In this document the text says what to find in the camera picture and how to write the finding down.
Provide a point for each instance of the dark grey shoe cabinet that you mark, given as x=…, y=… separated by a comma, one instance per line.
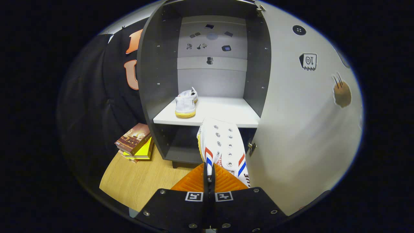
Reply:
x=150, y=81

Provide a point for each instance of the white cabinet shelf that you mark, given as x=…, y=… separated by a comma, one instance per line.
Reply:
x=223, y=110

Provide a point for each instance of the yellow book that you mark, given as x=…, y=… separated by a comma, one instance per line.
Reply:
x=144, y=151

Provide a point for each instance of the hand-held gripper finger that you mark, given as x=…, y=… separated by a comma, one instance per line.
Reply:
x=212, y=183
x=206, y=181

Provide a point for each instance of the metal door hinge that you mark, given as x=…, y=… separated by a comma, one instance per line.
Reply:
x=260, y=9
x=252, y=148

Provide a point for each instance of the brown cover book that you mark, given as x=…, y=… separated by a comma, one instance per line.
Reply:
x=132, y=139

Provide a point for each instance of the beige shoe cabinet door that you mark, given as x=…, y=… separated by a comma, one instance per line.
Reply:
x=291, y=129

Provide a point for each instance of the white canvas shoe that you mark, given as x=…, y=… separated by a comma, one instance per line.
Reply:
x=185, y=105
x=223, y=139

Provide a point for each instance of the black backdrop cloth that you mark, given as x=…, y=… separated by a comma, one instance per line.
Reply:
x=97, y=106

